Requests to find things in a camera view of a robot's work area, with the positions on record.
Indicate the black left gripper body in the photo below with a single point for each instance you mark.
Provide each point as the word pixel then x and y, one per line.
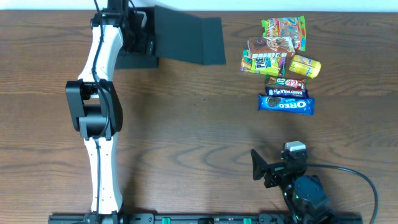
pixel 140 40

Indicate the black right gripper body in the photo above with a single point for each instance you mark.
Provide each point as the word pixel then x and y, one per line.
pixel 272 173

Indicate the dark green gift box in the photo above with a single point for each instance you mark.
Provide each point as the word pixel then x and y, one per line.
pixel 179 36

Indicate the blue Oreo pack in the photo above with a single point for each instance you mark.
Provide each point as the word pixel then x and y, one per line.
pixel 290 105

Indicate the brown Pocky box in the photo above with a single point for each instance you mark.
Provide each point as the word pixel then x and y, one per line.
pixel 270 47

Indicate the colourful gummy candy bag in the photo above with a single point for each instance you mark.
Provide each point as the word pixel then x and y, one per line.
pixel 293 27

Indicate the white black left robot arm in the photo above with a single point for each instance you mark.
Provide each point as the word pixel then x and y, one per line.
pixel 121 40

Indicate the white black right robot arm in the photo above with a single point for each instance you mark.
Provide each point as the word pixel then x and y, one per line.
pixel 303 194

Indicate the purple Dairy Milk bar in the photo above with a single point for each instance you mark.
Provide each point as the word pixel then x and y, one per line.
pixel 286 93

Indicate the red green KitKat bar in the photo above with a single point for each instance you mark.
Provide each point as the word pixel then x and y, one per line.
pixel 299 84

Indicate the yellow green Pretz box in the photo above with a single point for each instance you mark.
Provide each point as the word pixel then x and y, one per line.
pixel 273 66

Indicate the yellow Mentos bottle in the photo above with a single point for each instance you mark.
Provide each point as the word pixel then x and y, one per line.
pixel 305 66

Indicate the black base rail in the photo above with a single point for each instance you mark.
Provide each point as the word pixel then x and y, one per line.
pixel 149 218

